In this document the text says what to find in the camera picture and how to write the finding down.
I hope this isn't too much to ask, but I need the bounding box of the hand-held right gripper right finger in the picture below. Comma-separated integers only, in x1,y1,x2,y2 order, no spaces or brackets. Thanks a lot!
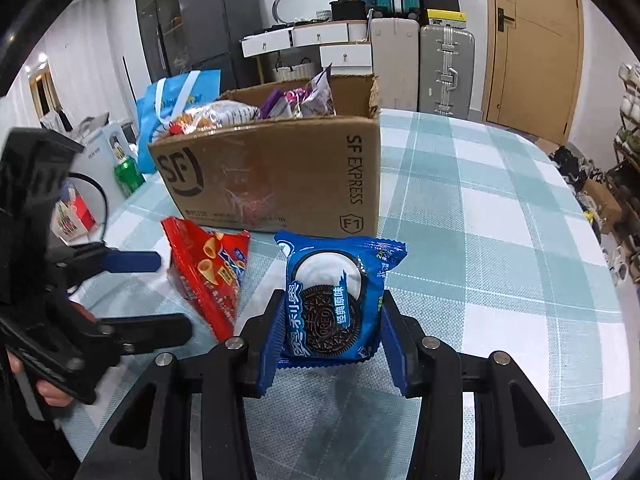
381,297,593,480

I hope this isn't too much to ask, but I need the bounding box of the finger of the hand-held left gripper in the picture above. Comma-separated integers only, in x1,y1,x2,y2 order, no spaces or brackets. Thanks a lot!
75,311,194,362
60,241,162,282

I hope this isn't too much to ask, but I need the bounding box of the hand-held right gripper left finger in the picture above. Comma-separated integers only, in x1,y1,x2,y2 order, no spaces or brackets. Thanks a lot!
75,287,287,480

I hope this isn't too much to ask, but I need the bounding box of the blue cookie packet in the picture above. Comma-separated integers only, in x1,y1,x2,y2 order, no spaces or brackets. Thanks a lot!
274,230,407,367

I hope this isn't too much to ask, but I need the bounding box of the red cone snack bag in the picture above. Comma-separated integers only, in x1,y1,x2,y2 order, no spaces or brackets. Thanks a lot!
161,216,251,342

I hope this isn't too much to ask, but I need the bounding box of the noodle snack bag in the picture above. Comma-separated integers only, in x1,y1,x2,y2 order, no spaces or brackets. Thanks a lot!
167,100,261,136

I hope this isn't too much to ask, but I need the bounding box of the brown cardboard box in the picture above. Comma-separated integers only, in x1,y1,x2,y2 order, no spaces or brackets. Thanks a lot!
147,74,382,240

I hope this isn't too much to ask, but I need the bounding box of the person's left hand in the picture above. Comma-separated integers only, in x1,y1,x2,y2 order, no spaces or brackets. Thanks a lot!
9,352,74,409

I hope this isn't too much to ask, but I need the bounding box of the red printed box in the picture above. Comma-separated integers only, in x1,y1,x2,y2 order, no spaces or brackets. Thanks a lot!
52,185,99,242

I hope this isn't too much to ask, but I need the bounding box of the green drink can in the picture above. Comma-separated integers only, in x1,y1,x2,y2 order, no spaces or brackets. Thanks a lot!
114,157,147,196

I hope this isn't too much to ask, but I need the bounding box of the white printed box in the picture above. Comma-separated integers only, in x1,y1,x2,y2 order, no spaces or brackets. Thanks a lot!
75,116,136,172

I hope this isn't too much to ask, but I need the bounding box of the checked tablecloth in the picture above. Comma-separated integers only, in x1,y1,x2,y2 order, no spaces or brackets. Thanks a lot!
65,107,640,480

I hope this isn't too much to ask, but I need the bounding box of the blue cartoon tote bag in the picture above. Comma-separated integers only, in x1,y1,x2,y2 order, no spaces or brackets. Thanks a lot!
136,69,222,176

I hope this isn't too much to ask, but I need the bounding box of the white curtain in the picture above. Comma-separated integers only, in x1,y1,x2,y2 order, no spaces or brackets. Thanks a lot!
47,0,152,128

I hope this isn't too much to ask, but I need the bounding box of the purple snack packet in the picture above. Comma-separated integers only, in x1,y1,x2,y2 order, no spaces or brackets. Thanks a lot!
260,87,301,120

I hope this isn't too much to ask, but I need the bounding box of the dark glass cabinet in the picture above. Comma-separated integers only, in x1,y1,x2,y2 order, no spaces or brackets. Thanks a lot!
134,0,184,87

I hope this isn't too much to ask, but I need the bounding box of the dark grey refrigerator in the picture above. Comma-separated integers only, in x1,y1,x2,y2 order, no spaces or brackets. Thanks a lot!
177,0,259,92

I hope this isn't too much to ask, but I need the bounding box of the purple candy packet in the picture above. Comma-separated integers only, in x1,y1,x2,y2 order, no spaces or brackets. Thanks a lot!
297,66,336,119

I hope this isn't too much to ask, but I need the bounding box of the woven laundry basket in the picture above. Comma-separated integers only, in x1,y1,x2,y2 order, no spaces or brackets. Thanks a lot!
271,60,324,84

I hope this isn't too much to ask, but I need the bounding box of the small cardboard box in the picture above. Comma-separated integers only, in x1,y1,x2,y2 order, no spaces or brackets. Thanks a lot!
580,177,624,234

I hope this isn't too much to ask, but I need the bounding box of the pile of dark shoes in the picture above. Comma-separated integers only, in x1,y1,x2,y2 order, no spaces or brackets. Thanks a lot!
549,145,609,197

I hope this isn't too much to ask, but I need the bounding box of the silver suitcase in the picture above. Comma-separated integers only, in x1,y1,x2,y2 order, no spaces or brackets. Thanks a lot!
419,24,476,120

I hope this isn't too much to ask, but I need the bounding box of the white drawer dresser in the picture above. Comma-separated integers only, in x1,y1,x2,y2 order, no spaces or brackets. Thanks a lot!
241,20,374,81

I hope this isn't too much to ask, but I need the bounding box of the beige suitcase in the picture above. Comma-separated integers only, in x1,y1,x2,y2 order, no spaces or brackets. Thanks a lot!
370,16,421,111

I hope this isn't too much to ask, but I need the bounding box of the wooden shoe rack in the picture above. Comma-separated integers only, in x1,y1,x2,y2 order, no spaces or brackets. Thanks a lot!
611,65,640,171

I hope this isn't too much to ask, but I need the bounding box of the wooden door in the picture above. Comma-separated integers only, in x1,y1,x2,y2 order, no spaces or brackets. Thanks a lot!
484,0,585,145

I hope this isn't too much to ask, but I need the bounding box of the yellow and black shoe box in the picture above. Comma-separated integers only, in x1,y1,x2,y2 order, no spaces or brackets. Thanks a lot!
425,9,467,29

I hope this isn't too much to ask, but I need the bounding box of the row of sneakers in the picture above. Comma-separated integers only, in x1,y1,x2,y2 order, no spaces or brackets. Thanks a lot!
614,61,640,153

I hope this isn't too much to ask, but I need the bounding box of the black cable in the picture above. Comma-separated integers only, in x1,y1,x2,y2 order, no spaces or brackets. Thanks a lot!
66,172,109,247

